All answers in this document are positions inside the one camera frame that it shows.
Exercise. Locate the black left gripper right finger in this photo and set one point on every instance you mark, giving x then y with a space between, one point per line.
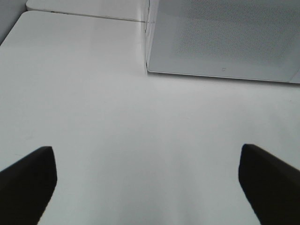
271 186

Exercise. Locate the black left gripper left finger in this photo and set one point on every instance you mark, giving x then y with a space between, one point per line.
26 187

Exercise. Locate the white microwave oven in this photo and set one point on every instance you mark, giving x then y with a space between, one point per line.
150 15

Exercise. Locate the white microwave door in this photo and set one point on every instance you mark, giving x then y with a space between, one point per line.
239 39

